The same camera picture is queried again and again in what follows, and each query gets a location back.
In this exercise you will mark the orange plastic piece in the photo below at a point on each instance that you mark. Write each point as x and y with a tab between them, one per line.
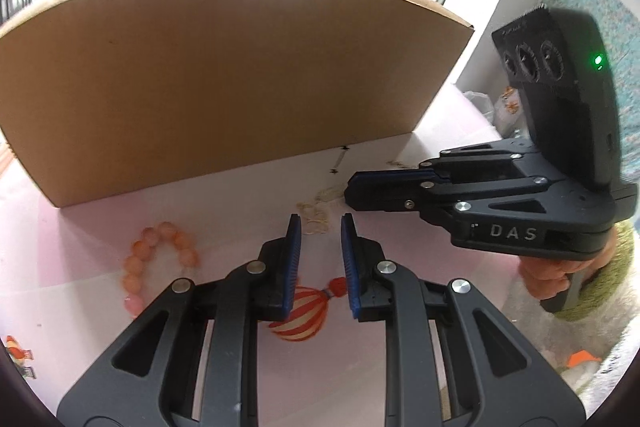
582	358

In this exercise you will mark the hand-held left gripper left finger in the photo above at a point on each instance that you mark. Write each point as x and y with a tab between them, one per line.
292	267

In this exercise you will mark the teal floral cloth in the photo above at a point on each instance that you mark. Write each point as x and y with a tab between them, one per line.
615	17

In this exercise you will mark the pink balloon print tablecloth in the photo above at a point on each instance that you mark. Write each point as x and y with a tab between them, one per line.
225	219

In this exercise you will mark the brown cardboard box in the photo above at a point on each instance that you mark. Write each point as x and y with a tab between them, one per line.
225	82

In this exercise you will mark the person's right hand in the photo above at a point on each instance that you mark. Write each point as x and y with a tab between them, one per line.
545	277

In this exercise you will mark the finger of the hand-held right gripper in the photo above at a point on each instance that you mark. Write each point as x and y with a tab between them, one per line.
390	177
385	198

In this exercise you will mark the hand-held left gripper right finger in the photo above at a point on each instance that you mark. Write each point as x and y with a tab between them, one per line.
350	267

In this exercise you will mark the person's right forearm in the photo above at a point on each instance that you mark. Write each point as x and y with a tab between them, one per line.
605	277

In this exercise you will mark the rolled floral mat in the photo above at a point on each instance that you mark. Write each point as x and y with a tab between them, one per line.
510	107

